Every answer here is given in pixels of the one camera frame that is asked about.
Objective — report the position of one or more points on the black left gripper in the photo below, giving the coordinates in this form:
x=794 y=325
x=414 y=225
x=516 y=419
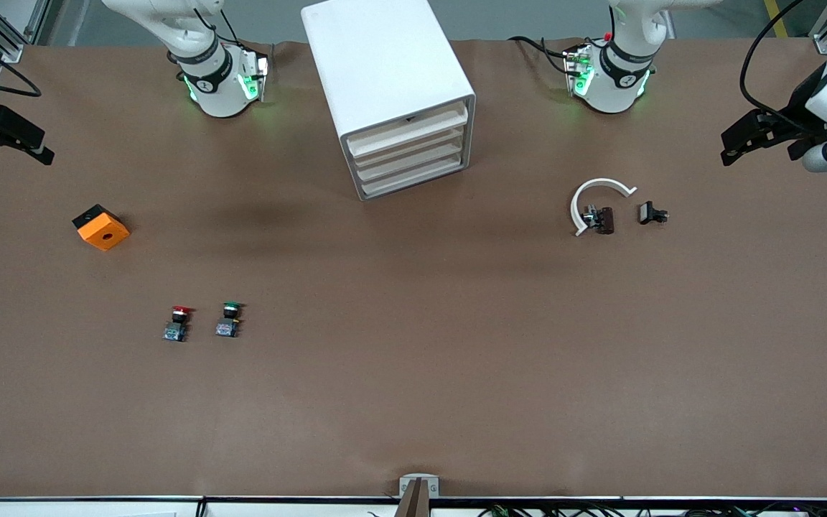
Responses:
x=795 y=109

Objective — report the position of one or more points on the red push button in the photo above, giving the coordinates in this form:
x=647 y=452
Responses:
x=178 y=323

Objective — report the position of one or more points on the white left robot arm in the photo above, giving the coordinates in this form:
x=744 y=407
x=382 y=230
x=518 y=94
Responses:
x=614 y=86

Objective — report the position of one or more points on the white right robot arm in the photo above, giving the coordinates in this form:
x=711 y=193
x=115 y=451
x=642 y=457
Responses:
x=220 y=90

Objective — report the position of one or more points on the green push button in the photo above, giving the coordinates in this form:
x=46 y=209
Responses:
x=228 y=321

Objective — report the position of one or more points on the orange and black box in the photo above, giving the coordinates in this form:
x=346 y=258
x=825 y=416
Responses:
x=103 y=231

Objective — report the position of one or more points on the small black clip component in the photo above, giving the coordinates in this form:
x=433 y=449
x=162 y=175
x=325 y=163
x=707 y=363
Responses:
x=649 y=212

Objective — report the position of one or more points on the dark brown small component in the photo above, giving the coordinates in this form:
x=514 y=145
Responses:
x=602 y=220

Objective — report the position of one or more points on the brown table cover mat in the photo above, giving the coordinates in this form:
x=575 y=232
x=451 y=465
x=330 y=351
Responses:
x=413 y=359

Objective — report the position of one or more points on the white table edge rail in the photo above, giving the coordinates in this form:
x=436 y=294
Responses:
x=97 y=506

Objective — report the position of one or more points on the grey mount bracket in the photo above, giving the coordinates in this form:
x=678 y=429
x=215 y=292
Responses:
x=419 y=478

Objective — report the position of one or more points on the brown post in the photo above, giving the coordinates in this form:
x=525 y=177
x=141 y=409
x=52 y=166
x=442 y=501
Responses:
x=413 y=502

